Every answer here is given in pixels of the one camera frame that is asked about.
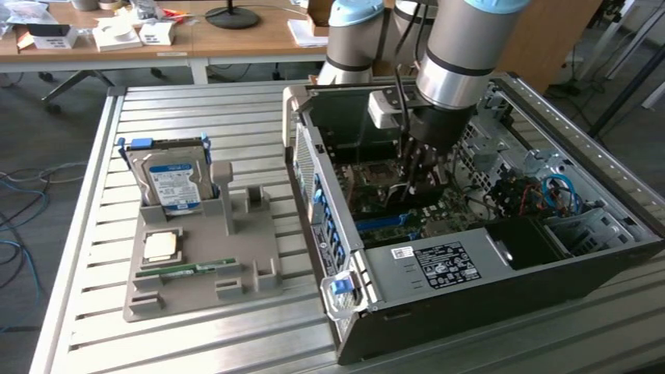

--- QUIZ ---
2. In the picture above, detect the silver chipset heatsink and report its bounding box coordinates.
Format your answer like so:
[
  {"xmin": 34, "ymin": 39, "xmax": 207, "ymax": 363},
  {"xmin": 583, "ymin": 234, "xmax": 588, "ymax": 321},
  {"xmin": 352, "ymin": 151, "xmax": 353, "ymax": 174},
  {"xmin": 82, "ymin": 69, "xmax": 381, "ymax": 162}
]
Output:
[{"xmin": 423, "ymin": 222, "xmax": 455, "ymax": 238}]

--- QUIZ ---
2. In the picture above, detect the clear plastic bag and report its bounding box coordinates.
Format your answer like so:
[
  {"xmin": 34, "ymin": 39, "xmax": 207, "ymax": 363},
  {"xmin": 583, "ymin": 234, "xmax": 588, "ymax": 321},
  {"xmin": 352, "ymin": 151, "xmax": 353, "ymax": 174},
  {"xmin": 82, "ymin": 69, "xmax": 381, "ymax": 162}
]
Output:
[{"xmin": 0, "ymin": 0, "xmax": 59, "ymax": 25}]

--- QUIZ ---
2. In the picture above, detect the black power supply label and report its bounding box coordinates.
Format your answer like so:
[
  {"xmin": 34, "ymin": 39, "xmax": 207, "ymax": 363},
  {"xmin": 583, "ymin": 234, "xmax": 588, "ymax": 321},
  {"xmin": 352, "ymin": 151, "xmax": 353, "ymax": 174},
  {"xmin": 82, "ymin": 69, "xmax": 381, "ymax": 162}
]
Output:
[{"xmin": 417, "ymin": 240, "xmax": 484, "ymax": 290}]

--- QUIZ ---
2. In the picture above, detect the green RAM stick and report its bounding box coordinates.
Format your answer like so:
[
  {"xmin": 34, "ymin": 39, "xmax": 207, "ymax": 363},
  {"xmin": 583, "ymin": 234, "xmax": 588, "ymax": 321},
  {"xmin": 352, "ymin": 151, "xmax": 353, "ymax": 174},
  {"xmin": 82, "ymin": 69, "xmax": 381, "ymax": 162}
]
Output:
[{"xmin": 135, "ymin": 257, "xmax": 239, "ymax": 278}]

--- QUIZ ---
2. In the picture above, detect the red data wire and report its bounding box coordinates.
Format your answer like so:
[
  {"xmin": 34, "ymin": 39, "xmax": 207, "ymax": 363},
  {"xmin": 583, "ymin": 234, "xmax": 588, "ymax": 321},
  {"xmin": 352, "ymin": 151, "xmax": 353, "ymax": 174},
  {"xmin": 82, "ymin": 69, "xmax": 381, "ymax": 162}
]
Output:
[{"xmin": 521, "ymin": 185, "xmax": 547, "ymax": 213}]

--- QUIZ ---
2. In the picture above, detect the blue floor cable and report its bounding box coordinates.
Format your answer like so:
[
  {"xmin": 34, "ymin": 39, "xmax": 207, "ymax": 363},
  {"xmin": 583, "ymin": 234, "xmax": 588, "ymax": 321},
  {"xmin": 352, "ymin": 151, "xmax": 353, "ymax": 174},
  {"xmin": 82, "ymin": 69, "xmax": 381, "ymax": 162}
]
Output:
[{"xmin": 0, "ymin": 171, "xmax": 51, "ymax": 334}]

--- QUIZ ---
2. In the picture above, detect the clear plastic packet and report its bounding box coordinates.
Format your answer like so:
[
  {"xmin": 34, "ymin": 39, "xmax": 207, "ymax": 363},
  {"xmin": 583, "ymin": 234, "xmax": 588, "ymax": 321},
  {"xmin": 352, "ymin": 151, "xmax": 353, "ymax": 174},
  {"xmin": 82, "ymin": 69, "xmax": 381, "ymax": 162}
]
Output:
[{"xmin": 127, "ymin": 0, "xmax": 160, "ymax": 20}]

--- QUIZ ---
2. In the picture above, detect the white box with tape roll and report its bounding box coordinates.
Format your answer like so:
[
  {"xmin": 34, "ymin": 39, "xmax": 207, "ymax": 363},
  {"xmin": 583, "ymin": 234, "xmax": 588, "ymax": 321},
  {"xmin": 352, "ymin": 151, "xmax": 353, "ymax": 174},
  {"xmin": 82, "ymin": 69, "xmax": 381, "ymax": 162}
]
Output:
[{"xmin": 92, "ymin": 16, "xmax": 144, "ymax": 53}]

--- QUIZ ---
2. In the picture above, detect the blue data wire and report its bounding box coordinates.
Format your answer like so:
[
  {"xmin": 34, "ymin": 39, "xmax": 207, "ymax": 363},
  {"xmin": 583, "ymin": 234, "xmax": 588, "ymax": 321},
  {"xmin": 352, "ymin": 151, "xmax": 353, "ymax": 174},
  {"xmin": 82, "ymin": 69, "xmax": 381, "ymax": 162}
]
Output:
[{"xmin": 541, "ymin": 174, "xmax": 584, "ymax": 216}]

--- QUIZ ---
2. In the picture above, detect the blue release latch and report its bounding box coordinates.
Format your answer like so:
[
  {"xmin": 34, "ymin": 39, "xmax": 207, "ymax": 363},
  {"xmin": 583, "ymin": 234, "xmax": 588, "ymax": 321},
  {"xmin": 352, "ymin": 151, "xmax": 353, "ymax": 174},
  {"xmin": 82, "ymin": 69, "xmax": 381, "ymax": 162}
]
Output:
[{"xmin": 329, "ymin": 273, "xmax": 359, "ymax": 298}]

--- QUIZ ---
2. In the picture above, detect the grey floor cable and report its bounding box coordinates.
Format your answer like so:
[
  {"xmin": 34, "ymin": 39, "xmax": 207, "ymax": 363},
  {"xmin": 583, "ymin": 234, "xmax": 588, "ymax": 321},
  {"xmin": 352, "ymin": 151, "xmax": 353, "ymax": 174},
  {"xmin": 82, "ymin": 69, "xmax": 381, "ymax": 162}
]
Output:
[{"xmin": 0, "ymin": 161, "xmax": 88, "ymax": 185}]

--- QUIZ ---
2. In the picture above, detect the black floor cable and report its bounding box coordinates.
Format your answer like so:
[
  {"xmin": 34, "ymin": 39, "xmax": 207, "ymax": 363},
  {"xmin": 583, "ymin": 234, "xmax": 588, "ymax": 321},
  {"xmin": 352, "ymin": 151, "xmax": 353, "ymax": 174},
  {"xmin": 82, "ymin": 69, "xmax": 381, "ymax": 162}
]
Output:
[{"xmin": 0, "ymin": 182, "xmax": 51, "ymax": 291}]

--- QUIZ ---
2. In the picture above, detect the open black PC case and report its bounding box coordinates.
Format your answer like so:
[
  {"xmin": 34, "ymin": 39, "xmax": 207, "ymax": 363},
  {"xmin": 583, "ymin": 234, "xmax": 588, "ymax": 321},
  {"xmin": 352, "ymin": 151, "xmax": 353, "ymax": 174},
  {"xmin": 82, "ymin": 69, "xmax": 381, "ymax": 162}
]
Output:
[{"xmin": 281, "ymin": 72, "xmax": 665, "ymax": 366}]

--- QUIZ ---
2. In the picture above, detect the CPU socket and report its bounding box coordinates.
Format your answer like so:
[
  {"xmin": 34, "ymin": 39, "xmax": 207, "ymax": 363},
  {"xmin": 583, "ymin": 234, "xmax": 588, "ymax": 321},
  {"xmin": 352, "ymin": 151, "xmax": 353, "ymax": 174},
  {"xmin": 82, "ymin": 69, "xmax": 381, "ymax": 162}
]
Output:
[{"xmin": 361, "ymin": 161, "xmax": 405, "ymax": 186}]

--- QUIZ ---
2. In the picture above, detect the wooden cabinet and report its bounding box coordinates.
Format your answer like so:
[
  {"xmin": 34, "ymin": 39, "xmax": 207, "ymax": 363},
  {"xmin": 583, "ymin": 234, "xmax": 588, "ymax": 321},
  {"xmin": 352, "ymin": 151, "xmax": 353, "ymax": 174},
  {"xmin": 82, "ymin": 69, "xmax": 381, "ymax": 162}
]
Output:
[{"xmin": 496, "ymin": 0, "xmax": 607, "ymax": 94}]

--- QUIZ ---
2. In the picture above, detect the blue expansion slot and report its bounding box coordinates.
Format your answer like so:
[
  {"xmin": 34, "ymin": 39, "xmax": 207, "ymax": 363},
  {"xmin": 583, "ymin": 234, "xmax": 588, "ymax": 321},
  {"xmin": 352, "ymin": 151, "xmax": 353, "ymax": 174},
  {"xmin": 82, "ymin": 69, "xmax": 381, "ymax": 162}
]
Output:
[{"xmin": 355, "ymin": 215, "xmax": 419, "ymax": 231}]

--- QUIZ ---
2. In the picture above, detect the white paper stack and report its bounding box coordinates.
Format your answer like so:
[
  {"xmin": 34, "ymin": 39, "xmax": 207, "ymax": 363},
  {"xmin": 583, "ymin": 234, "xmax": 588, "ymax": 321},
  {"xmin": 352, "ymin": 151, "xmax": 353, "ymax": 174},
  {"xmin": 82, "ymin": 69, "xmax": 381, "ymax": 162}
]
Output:
[{"xmin": 287, "ymin": 18, "xmax": 329, "ymax": 48}]

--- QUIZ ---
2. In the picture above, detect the grey power supply unit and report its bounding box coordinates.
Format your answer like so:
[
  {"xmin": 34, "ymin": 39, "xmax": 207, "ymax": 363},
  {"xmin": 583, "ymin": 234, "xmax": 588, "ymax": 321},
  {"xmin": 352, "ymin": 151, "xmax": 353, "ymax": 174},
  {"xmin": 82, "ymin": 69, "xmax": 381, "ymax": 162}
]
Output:
[{"xmin": 361, "ymin": 228, "xmax": 524, "ymax": 307}]

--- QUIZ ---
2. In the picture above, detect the white labelled box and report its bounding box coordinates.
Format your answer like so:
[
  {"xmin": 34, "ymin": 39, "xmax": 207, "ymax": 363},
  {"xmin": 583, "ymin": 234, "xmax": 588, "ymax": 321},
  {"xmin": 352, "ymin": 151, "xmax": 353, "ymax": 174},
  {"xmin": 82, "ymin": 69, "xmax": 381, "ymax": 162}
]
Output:
[{"xmin": 28, "ymin": 23, "xmax": 80, "ymax": 51}]

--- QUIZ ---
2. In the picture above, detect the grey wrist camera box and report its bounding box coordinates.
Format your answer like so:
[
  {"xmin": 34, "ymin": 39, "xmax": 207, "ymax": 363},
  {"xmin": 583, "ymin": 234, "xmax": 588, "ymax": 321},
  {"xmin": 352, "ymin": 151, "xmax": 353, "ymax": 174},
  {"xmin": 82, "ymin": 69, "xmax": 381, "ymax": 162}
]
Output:
[{"xmin": 367, "ymin": 87, "xmax": 417, "ymax": 129}]

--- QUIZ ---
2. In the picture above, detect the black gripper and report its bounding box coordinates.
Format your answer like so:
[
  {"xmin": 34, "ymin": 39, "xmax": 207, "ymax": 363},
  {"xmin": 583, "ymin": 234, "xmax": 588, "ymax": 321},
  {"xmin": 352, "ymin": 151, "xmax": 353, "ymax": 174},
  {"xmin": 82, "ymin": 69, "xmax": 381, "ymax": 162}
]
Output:
[{"xmin": 407, "ymin": 101, "xmax": 479, "ymax": 156}]

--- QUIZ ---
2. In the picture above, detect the silver CPU chip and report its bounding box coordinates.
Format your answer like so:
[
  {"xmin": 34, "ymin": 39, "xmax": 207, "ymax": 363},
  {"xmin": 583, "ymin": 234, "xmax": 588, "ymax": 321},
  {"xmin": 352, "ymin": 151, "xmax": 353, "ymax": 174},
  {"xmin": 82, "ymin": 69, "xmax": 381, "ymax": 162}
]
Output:
[{"xmin": 143, "ymin": 232, "xmax": 181, "ymax": 263}]

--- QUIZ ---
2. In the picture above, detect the green motherboard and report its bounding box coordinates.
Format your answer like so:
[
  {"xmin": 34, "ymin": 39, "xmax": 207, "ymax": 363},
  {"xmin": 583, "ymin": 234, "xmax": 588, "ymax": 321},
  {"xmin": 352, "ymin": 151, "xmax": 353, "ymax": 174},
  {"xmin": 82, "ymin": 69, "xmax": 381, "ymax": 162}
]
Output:
[{"xmin": 332, "ymin": 159, "xmax": 497, "ymax": 247}]

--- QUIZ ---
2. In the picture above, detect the black plastic drive shroud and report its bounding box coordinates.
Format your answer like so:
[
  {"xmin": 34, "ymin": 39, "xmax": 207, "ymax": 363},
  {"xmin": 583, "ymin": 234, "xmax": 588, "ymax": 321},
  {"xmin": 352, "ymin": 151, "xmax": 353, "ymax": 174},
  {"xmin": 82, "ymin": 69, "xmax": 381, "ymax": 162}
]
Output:
[{"xmin": 485, "ymin": 216, "xmax": 573, "ymax": 273}]

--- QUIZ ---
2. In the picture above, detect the wooden office desk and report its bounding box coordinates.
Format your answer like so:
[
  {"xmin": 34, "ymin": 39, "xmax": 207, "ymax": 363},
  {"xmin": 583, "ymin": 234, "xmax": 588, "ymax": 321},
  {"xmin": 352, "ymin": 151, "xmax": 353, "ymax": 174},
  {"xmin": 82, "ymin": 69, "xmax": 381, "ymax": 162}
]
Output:
[
  {"xmin": 0, "ymin": 0, "xmax": 195, "ymax": 85},
  {"xmin": 191, "ymin": 0, "xmax": 396, "ymax": 85}
]

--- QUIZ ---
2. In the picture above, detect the grey metal disk bay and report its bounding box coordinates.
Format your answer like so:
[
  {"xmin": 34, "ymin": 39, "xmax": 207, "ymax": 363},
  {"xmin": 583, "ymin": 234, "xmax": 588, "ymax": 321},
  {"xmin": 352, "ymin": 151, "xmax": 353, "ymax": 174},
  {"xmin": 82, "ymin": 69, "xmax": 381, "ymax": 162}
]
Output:
[{"xmin": 543, "ymin": 207, "xmax": 644, "ymax": 259}]

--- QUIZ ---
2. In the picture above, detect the black slanted furniture leg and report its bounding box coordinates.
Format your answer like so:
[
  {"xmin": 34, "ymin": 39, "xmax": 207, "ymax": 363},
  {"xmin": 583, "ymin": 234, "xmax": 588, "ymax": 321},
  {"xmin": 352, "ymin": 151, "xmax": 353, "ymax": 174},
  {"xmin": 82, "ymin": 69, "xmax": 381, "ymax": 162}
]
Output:
[{"xmin": 587, "ymin": 7, "xmax": 665, "ymax": 138}]

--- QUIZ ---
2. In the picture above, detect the hard disk with blue caddy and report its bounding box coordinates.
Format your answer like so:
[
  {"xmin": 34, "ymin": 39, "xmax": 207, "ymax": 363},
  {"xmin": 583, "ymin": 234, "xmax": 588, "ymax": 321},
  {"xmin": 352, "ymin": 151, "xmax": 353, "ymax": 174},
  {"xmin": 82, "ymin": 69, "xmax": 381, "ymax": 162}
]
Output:
[{"xmin": 118, "ymin": 132, "xmax": 215, "ymax": 216}]

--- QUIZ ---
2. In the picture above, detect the black lamp base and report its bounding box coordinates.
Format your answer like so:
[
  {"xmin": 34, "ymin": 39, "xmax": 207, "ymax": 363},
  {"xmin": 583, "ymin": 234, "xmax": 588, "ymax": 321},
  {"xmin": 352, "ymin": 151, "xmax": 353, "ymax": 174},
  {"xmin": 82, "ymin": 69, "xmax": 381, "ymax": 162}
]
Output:
[{"xmin": 204, "ymin": 0, "xmax": 261, "ymax": 30}]

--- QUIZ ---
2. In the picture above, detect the brown cardboard box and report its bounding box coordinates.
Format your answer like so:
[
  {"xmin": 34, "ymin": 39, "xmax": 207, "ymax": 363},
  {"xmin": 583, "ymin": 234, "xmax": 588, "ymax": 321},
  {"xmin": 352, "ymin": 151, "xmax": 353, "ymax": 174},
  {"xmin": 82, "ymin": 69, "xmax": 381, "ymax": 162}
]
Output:
[{"xmin": 305, "ymin": 0, "xmax": 335, "ymax": 27}]

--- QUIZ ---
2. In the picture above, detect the small white box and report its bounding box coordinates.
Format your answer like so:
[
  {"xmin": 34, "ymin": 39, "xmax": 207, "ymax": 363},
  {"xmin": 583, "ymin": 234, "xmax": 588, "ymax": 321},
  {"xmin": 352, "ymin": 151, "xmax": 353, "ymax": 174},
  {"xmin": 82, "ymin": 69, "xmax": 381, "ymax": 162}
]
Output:
[{"xmin": 139, "ymin": 21, "xmax": 178, "ymax": 47}]

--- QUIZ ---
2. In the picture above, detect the grey parts rack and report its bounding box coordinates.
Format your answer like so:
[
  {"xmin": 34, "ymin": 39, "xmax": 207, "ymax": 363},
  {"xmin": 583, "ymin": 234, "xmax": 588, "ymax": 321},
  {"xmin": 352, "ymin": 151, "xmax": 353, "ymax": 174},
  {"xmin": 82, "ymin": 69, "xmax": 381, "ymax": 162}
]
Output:
[{"xmin": 122, "ymin": 161, "xmax": 285, "ymax": 323}]

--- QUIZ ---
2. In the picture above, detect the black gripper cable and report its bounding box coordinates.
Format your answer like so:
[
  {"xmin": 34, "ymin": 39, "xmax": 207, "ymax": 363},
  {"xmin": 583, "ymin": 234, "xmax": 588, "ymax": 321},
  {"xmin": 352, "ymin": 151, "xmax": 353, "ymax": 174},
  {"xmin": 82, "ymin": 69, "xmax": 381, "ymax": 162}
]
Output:
[{"xmin": 392, "ymin": 0, "xmax": 432, "ymax": 141}]

